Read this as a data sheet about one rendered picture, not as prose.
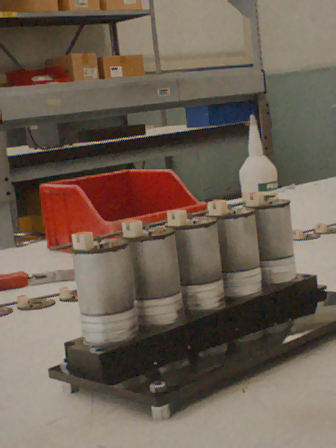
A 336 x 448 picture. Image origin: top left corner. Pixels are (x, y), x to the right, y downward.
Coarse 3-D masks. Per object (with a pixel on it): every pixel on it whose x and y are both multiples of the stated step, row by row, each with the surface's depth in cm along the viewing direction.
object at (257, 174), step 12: (252, 120) 75; (252, 132) 75; (252, 144) 75; (252, 156) 75; (264, 156) 75; (252, 168) 74; (264, 168) 74; (240, 180) 76; (252, 180) 74; (264, 180) 74; (276, 180) 75; (264, 192) 74; (276, 192) 75
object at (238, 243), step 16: (224, 224) 41; (240, 224) 41; (224, 240) 41; (240, 240) 41; (256, 240) 42; (224, 256) 41; (240, 256) 41; (256, 256) 41; (224, 272) 41; (240, 272) 41; (256, 272) 41; (224, 288) 41; (240, 288) 41; (256, 288) 41
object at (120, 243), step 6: (102, 240) 37; (108, 240) 37; (114, 240) 36; (120, 240) 37; (126, 240) 36; (96, 246) 35; (102, 246) 35; (108, 246) 35; (114, 246) 35; (120, 246) 35; (72, 252) 36; (78, 252) 35; (84, 252) 35; (90, 252) 35; (96, 252) 35
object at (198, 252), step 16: (176, 240) 39; (192, 240) 39; (208, 240) 39; (192, 256) 39; (208, 256) 39; (192, 272) 39; (208, 272) 39; (192, 288) 39; (208, 288) 39; (192, 304) 39; (208, 304) 39; (224, 304) 40
